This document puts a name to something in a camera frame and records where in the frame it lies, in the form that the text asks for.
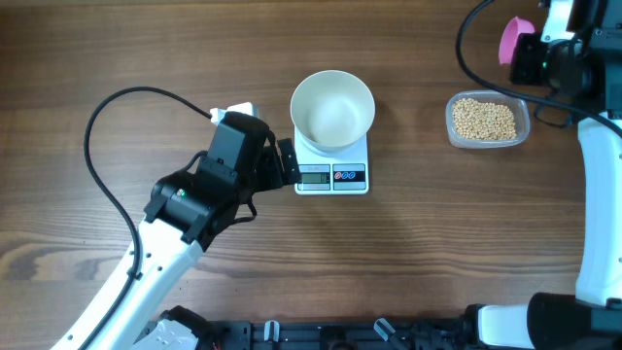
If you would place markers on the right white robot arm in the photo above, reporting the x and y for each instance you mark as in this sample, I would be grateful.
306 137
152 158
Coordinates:
578 56

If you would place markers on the white digital kitchen scale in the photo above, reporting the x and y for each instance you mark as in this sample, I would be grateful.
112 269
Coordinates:
345 172

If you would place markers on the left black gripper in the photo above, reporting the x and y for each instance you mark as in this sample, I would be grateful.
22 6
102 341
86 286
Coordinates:
271 161

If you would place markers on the clear container of soybeans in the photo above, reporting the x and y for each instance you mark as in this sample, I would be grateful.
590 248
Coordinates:
486 119

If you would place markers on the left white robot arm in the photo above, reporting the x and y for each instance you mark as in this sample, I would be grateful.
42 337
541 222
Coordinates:
186 211

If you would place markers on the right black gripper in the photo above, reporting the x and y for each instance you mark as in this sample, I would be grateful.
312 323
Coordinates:
522 70

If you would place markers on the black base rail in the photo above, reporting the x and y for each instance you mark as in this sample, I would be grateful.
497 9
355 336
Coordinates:
434 334

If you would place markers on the white bowl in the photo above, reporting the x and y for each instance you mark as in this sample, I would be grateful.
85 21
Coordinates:
332 110

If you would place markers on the pink plastic measuring scoop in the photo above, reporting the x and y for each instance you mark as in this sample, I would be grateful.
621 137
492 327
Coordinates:
510 36

